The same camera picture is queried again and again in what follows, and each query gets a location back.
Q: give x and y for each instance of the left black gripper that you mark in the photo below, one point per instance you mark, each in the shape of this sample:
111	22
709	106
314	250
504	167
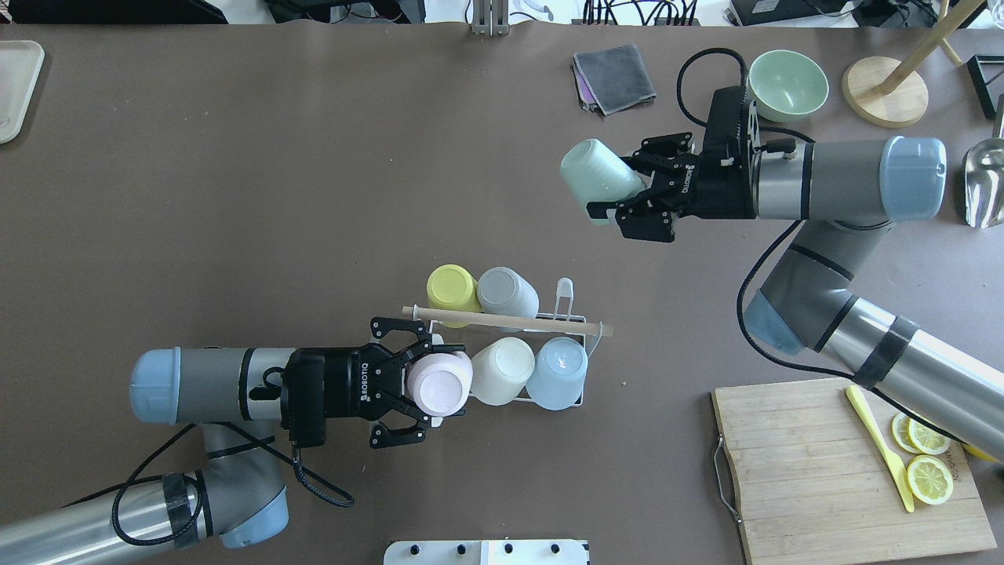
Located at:
345	386

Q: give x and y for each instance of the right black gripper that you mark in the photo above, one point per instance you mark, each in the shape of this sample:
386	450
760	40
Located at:
715	192

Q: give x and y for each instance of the pink cup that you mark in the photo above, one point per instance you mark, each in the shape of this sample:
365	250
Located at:
440	383

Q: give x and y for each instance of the green cup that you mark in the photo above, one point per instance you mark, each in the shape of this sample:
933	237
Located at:
593	173

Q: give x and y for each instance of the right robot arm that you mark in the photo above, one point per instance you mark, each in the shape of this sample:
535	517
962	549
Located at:
844	197

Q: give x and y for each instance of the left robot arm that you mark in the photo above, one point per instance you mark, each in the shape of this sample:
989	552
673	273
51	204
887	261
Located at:
245	415

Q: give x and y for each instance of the yellow cup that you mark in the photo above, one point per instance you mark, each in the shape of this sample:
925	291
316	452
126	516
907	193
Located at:
451	287

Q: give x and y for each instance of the cream cup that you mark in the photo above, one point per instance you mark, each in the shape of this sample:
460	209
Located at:
501	370

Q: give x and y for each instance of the grey cup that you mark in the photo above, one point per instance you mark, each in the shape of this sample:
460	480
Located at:
501	291

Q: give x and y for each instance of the blue cup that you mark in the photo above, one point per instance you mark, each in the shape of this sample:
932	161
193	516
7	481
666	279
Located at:
558	377

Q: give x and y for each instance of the grey folded cloth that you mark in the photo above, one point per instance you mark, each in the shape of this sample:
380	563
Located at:
613	79

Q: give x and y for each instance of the green bowl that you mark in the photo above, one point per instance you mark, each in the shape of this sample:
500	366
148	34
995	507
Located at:
787	86

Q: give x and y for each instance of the white control box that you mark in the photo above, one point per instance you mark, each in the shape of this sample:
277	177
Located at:
489	551

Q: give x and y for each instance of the wooden mug tree stand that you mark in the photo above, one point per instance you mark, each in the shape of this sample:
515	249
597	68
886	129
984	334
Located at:
891	93

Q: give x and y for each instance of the yellow plastic knife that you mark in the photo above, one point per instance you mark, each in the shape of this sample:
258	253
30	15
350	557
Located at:
893	461

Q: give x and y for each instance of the silver metal scoop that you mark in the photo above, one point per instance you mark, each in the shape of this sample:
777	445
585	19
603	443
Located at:
983	178

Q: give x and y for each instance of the bamboo cutting board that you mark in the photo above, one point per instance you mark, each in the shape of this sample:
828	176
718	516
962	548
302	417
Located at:
811	488

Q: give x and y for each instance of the lemon slice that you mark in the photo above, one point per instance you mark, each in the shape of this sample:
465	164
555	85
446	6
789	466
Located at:
916	438
930	480

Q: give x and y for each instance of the whole lemon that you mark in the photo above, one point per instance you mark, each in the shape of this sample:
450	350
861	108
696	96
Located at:
975	452

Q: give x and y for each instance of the cream plastic tray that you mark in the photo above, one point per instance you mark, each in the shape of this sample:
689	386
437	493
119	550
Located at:
21	63

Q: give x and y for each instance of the white wire cup holder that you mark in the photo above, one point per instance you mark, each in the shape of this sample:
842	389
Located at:
533	331

